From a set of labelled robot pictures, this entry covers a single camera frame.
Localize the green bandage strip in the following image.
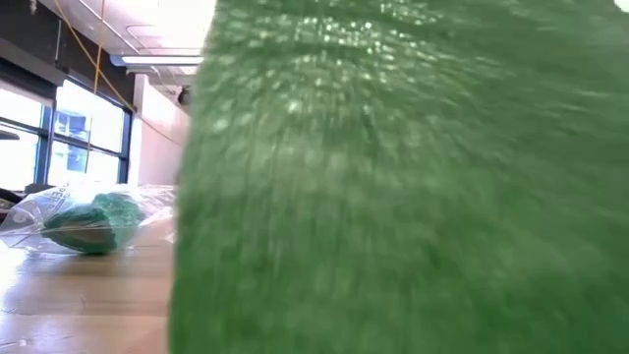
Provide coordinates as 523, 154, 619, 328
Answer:
166, 0, 629, 354

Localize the green bandage with white core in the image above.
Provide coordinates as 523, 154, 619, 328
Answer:
41, 191, 148, 256

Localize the yellow hanging rope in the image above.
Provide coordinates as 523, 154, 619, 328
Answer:
52, 0, 137, 113

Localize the clear zip bag white label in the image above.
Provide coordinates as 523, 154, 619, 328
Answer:
0, 182, 177, 260

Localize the white tube ceiling light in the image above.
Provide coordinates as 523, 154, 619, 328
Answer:
110, 54, 205, 68

